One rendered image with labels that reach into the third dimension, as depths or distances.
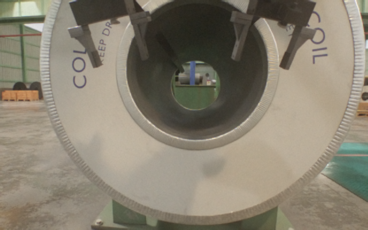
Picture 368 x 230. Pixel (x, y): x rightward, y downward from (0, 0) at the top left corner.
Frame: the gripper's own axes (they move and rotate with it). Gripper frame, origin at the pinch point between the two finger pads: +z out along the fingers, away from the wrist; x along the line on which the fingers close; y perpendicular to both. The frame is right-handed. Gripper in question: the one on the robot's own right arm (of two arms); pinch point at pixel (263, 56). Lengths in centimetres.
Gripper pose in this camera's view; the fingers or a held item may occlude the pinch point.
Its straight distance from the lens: 51.5
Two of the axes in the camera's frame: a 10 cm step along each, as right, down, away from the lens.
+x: 9.8, 1.1, 1.5
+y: 0.7, 5.0, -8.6
